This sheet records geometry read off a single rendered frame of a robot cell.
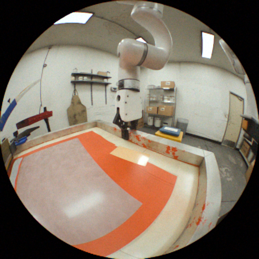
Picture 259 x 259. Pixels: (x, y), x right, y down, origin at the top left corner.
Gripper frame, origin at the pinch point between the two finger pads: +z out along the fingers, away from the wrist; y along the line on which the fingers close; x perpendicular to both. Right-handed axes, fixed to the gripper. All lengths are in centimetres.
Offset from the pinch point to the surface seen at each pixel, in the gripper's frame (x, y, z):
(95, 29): 122, 24, -202
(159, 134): -8.0, 12.8, 2.8
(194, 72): -50, 309, -153
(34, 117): 96, -61, -10
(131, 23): 59, 74, -202
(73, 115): 193, 6, 9
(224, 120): -189, 309, 1
